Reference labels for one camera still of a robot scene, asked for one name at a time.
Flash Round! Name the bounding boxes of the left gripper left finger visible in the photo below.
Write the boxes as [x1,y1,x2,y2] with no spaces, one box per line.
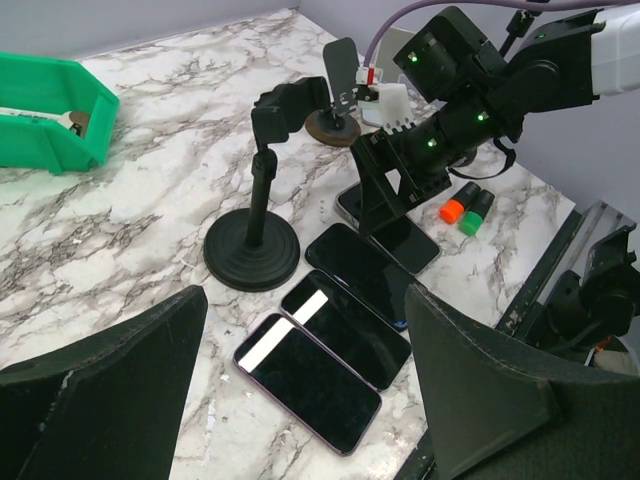
[1,285,208,479]

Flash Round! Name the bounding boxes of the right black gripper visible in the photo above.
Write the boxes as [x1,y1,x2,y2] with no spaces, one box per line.
[350,94,524,236]

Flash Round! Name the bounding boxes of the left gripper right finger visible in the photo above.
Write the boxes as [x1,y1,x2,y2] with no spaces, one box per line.
[405,284,639,479]

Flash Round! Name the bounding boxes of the dark phone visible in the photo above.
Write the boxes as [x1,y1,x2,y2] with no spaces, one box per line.
[335,183,441,275]

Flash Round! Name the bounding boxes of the black phone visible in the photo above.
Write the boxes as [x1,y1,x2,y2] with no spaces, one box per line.
[305,223,416,332]

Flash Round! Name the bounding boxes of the silver phone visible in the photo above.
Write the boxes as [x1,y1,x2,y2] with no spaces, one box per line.
[280,270,411,391]

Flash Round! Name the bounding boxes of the black round base phone stand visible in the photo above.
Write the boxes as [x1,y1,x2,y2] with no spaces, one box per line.
[203,76,330,292]

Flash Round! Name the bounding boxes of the purple phone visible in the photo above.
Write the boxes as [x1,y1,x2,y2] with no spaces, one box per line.
[234,314,382,456]

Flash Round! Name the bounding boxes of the black tripod phone stand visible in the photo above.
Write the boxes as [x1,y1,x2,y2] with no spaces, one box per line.
[499,10,536,57]

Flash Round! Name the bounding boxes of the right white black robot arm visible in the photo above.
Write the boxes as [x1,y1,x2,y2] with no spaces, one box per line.
[351,1,639,236]

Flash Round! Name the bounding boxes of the orange cap marker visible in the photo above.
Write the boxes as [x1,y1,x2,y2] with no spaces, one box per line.
[439,181,481,224]

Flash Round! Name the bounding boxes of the green cap marker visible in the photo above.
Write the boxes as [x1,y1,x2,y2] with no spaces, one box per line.
[459,190,495,236]

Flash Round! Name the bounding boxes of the white markers in bin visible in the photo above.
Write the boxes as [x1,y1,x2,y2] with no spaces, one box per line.
[1,107,90,138]

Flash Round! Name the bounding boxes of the green plastic bin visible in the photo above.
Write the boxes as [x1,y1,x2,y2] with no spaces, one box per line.
[1,52,120,174]

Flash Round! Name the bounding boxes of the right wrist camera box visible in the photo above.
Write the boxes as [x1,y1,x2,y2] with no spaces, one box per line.
[357,67,416,134]

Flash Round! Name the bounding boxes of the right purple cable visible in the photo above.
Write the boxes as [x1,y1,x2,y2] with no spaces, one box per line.
[362,0,621,71]

